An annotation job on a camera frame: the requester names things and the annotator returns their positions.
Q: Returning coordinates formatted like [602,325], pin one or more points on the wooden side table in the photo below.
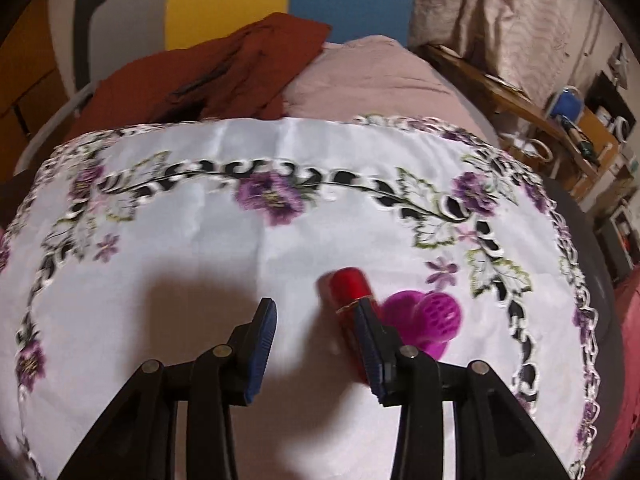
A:
[500,95]

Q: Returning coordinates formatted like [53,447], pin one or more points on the wooden panelled cabinet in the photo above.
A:
[25,75]

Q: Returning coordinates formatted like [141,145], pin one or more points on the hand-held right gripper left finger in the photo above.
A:
[260,355]

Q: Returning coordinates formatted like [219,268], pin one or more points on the blue cup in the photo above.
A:
[567,105]

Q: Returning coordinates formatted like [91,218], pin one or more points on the red cylinder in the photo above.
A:
[347,287]

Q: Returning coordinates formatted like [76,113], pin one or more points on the red cloth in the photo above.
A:
[625,360]

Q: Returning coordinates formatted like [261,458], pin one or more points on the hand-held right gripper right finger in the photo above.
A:
[372,355]

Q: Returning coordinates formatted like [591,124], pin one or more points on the rust red quilted jacket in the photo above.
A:
[240,75]

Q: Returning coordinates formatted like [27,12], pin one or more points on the pale patterned curtain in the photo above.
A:
[500,10]

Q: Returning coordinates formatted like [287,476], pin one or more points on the white tape roll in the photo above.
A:
[539,149]

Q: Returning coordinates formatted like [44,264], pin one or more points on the pale pink blanket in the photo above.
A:
[380,85]

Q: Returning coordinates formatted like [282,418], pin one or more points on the black box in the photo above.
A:
[607,95]

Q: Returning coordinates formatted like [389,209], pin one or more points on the white floral embroidered tablecloth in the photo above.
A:
[200,240]

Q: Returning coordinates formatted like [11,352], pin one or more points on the magenta craft punch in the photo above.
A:
[440,310]

